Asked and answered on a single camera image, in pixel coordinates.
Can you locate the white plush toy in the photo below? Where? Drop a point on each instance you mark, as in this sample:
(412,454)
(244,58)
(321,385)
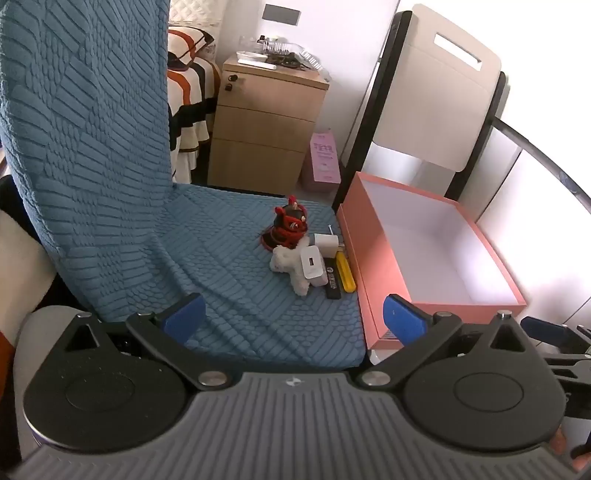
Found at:
(286,263)

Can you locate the person's right hand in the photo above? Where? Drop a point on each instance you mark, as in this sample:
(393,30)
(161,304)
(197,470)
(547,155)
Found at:
(565,445)

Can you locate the flat white box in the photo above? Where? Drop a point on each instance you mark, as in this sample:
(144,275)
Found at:
(254,59)

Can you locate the small black rectangular object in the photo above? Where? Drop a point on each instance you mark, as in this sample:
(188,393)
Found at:
(332,279)

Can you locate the dark small items pile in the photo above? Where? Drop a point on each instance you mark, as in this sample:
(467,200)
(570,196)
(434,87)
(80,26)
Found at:
(286,61)

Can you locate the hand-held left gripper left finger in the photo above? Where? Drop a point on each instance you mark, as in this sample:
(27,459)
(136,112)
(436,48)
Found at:
(187,316)

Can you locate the wooden drawer cabinet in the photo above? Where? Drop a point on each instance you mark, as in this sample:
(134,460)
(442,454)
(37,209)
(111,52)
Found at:
(263,134)

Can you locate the plain white charger cube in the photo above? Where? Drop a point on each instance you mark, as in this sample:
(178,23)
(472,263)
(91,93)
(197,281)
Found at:
(327,243)

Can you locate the striped bed cover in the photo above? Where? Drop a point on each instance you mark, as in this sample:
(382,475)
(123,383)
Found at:
(191,110)

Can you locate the grey wall switch panel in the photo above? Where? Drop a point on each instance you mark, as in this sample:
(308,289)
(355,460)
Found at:
(281,14)

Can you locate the chair with blue textured cover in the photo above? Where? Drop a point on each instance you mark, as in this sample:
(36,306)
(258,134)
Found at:
(115,184)

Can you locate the striped pillow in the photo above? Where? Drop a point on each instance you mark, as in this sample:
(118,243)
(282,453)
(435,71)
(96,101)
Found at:
(189,44)

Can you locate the white folding chair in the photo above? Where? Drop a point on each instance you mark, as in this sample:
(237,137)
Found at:
(434,92)

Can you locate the pink paper bag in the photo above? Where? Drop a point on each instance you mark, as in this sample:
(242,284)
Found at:
(322,161)

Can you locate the pink cardboard box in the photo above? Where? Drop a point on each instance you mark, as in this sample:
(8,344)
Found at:
(429,258)

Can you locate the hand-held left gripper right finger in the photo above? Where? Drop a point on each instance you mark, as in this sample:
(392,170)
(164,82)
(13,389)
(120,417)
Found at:
(404,318)

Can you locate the white quilted headboard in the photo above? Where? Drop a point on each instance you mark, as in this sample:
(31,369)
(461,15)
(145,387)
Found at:
(207,14)

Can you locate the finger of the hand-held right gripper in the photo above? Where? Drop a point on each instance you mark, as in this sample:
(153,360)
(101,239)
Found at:
(545,330)

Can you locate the white charger with front port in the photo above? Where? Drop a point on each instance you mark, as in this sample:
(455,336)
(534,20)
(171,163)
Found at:
(310,264)

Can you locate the black curved metal rail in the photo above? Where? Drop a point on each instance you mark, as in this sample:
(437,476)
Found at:
(545,152)

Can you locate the red and black figurine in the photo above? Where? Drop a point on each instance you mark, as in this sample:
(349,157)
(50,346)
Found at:
(288,226)

